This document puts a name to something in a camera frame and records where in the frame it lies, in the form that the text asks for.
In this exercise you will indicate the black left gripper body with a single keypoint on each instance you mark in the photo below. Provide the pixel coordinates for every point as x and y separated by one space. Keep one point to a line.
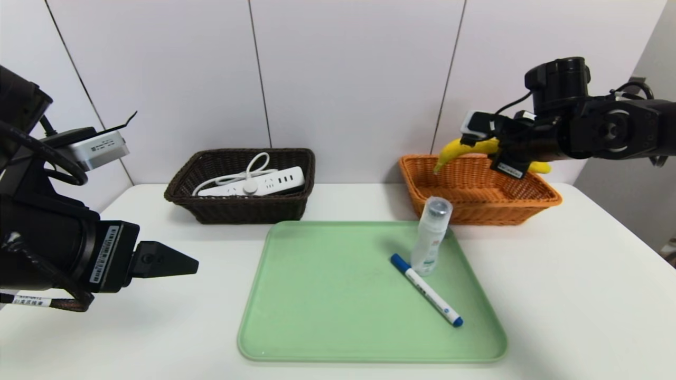
112 257

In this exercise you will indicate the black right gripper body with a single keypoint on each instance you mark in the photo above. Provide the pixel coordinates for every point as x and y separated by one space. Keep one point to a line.
510 167

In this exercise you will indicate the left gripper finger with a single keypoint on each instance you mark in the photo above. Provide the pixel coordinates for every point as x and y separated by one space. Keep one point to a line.
161 261

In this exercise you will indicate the yellow banana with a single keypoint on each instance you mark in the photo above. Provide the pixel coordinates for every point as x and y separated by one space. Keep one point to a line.
459 148

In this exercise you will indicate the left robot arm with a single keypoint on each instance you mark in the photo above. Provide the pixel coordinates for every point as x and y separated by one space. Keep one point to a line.
37 237

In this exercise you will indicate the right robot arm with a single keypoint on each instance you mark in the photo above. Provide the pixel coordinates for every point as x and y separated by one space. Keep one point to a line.
607 126

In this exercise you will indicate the orange wicker basket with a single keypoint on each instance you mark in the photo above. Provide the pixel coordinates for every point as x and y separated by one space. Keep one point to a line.
475 211

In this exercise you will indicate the dark brown wicker basket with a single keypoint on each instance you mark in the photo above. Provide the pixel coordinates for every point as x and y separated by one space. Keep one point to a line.
237 208

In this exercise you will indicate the white bottle with clear cap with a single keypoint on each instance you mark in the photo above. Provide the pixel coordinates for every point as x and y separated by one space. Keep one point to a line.
429 243

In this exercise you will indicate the white marker with blue cap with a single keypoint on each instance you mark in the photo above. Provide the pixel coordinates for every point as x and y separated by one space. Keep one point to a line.
425 289

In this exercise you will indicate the light green plastic tray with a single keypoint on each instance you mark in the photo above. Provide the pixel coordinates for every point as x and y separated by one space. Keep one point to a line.
317 306

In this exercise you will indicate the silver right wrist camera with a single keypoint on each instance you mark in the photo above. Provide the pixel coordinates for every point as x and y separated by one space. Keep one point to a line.
475 122

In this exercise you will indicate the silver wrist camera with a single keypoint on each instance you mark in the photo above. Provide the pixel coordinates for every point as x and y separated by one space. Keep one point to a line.
475 122
100 149

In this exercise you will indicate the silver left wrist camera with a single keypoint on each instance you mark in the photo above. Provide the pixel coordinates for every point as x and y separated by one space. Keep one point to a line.
100 149

